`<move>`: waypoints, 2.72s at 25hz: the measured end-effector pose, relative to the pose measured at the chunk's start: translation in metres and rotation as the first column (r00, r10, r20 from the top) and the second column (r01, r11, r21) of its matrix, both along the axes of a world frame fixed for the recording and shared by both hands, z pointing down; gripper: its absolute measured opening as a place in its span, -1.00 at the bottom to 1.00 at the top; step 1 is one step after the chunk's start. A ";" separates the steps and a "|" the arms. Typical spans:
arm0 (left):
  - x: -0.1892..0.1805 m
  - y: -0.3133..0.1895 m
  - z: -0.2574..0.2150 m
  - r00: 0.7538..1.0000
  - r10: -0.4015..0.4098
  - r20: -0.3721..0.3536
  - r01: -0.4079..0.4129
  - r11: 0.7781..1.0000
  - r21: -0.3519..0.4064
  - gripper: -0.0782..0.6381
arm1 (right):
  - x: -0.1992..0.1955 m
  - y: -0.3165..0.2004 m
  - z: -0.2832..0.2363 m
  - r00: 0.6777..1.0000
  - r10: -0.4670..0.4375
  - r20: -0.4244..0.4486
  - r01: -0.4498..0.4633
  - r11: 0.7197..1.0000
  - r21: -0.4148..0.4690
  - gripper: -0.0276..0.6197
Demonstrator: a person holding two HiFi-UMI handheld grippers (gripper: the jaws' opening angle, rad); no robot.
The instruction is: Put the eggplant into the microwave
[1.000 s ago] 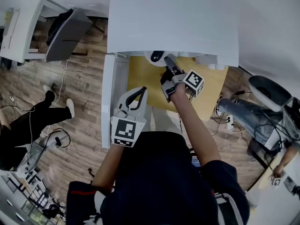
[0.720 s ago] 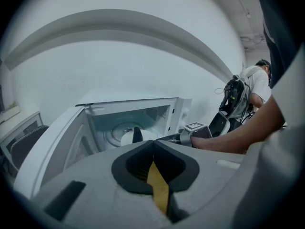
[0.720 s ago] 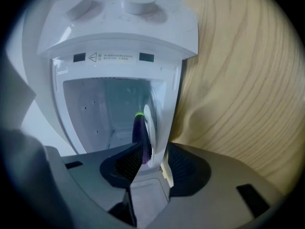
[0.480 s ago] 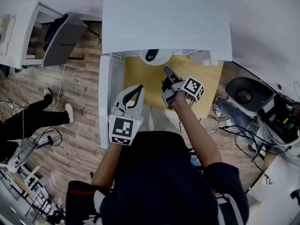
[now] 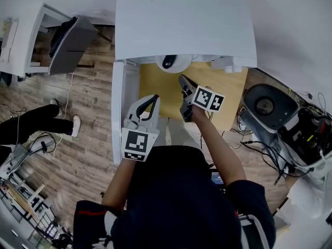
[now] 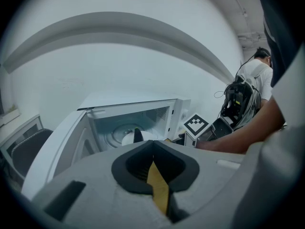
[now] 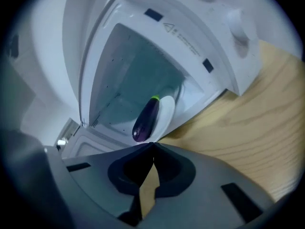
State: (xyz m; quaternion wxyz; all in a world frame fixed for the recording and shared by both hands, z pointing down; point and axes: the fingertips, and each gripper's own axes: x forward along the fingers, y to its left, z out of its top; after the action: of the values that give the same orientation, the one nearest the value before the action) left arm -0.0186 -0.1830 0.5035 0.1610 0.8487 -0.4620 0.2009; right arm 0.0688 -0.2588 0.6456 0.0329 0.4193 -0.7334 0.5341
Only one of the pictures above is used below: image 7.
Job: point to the light wooden table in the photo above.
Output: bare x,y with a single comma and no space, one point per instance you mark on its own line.
238,128

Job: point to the white microwave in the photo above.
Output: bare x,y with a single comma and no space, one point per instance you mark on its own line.
190,44

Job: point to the purple eggplant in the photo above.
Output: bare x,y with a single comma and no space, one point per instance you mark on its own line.
145,123

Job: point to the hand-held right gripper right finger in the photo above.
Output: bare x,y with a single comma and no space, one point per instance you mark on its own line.
202,194

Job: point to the white round plate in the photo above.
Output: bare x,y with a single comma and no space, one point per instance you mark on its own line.
166,113

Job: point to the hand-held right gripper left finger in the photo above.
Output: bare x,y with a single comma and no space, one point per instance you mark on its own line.
100,175

